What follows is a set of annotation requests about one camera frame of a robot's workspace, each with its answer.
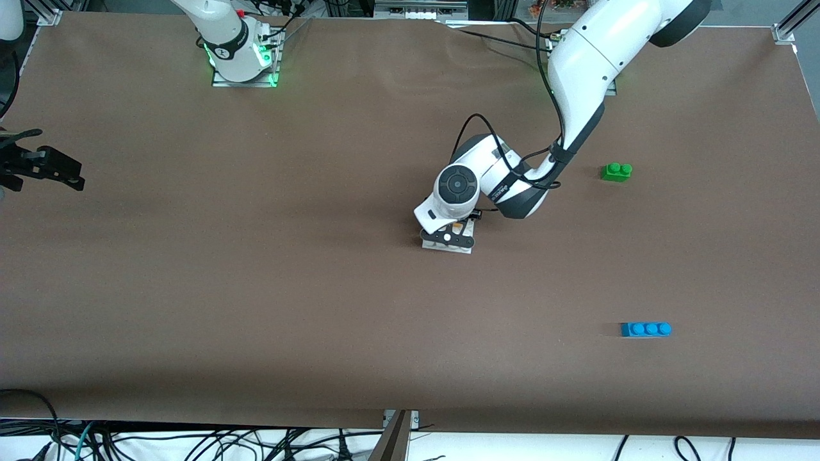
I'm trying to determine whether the white studded base plate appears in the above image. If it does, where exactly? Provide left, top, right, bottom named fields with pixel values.
left=420, top=218, right=476, bottom=255

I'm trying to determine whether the blue three-stud block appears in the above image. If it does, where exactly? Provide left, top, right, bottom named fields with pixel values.
left=620, top=321, right=673, bottom=338

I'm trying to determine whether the aluminium corner profile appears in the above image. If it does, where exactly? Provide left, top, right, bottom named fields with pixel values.
left=772, top=0, right=820, bottom=45
left=35, top=0, right=65, bottom=28

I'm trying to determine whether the brown table cover sheet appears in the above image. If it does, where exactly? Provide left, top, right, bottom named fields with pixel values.
left=0, top=12, right=820, bottom=440

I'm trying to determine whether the aluminium table leg profile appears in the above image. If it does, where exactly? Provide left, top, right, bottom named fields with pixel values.
left=368, top=410, right=420, bottom=461

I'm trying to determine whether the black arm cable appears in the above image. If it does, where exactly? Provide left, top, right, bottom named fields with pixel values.
left=452, top=0, right=572, bottom=193

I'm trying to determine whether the black cable on table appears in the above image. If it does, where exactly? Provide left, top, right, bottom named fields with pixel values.
left=448, top=18, right=559, bottom=53

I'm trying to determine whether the grey metal frame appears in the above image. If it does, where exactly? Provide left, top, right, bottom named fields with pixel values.
left=373, top=0, right=470, bottom=21

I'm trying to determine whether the black looped floor cable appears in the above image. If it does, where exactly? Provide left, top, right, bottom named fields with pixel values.
left=0, top=389, right=63, bottom=449

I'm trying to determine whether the teal floor cable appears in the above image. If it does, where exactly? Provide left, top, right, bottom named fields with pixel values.
left=72, top=421, right=97, bottom=461

